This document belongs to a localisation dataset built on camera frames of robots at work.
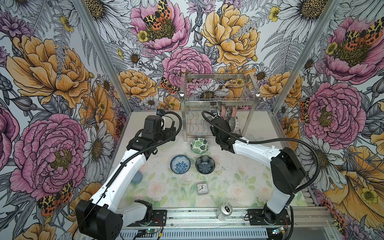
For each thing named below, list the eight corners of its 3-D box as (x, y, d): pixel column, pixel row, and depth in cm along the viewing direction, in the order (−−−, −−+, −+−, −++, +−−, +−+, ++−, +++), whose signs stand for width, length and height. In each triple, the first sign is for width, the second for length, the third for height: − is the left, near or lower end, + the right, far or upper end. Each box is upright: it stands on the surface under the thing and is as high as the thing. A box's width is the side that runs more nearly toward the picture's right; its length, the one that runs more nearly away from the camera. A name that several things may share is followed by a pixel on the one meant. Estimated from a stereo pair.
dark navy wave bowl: (195, 174, 90) (195, 171, 87) (195, 159, 97) (195, 155, 93) (214, 174, 90) (215, 171, 87) (213, 159, 97) (214, 155, 93)
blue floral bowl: (170, 174, 90) (169, 171, 87) (172, 158, 97) (171, 154, 94) (190, 174, 90) (190, 171, 87) (190, 158, 97) (190, 154, 94)
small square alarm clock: (197, 194, 84) (197, 192, 81) (197, 183, 87) (197, 181, 85) (208, 194, 84) (208, 192, 82) (207, 183, 87) (207, 181, 85)
